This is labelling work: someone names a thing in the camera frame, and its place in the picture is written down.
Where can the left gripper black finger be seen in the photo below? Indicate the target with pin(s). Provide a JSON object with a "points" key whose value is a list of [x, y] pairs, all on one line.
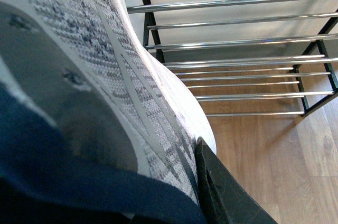
{"points": [[222, 199]]}

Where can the grey knit sneaker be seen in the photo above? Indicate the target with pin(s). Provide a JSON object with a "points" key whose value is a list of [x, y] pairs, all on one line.
{"points": [[93, 128]]}

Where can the black metal shoe rack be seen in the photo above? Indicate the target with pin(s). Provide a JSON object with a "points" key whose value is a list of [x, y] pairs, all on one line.
{"points": [[245, 57]]}

